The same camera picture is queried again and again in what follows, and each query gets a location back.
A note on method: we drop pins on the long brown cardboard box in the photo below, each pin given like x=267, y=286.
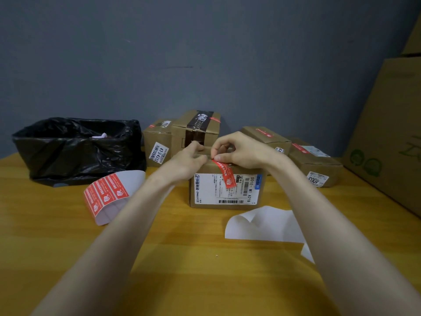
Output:
x=315, y=166

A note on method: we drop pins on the small brown cardboard box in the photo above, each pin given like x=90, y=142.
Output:
x=210, y=169
x=279, y=141
x=158, y=134

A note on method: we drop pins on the red sticker label strip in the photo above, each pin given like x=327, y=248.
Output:
x=131, y=180

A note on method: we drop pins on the white barcode label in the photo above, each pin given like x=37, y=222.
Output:
x=315, y=151

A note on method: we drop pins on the person's left forearm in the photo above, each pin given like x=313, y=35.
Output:
x=102, y=256

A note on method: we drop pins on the white printed price label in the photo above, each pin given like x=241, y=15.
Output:
x=158, y=152
x=280, y=150

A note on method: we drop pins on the white blue shipping label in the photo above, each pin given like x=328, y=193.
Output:
x=210, y=190

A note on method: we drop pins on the white end label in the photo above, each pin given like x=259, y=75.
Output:
x=317, y=179

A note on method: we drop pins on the person's left hand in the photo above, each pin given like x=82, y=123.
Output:
x=182, y=164

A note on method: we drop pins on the black plastic trash bag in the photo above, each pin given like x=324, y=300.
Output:
x=72, y=157

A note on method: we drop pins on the box with black tape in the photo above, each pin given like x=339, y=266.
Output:
x=179, y=134

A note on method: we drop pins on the person's right hand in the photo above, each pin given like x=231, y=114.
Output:
x=250, y=152

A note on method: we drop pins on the white backing paper strip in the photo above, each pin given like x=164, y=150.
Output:
x=263, y=223

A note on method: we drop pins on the large green printed carton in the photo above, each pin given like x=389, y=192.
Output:
x=388, y=128
x=414, y=39

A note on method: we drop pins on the person's right forearm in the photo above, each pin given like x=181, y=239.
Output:
x=345, y=253

